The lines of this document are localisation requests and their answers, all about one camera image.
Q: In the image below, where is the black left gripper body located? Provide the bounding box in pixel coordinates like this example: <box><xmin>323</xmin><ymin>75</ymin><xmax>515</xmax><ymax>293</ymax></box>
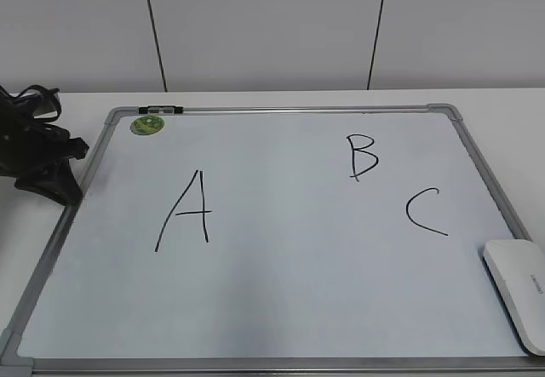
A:
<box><xmin>1</xmin><ymin>91</ymin><xmax>89</xmax><ymax>178</ymax></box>

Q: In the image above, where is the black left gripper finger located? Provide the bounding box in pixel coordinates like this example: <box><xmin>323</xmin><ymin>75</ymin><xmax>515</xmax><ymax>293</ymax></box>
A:
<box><xmin>14</xmin><ymin>159</ymin><xmax>83</xmax><ymax>205</ymax></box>

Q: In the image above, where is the white board eraser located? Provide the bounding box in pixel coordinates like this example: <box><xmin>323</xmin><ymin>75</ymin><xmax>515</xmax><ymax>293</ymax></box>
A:
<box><xmin>483</xmin><ymin>239</ymin><xmax>544</xmax><ymax>357</ymax></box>

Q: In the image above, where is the round green magnet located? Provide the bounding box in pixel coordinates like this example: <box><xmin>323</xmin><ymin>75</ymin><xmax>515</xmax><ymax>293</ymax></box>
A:
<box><xmin>129</xmin><ymin>115</ymin><xmax>165</xmax><ymax>136</ymax></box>

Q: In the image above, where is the black silver hanging clip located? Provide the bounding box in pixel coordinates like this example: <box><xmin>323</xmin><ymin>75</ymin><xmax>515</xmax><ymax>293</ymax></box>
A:
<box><xmin>138</xmin><ymin>106</ymin><xmax>184</xmax><ymax>115</ymax></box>

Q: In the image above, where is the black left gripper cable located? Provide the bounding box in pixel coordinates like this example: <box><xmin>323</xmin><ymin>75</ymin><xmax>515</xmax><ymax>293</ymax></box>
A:
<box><xmin>0</xmin><ymin>85</ymin><xmax>63</xmax><ymax>125</ymax></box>

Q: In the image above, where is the white board with grey frame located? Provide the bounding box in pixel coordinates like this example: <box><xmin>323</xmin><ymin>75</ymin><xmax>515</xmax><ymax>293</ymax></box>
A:
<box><xmin>1</xmin><ymin>104</ymin><xmax>544</xmax><ymax>376</ymax></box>

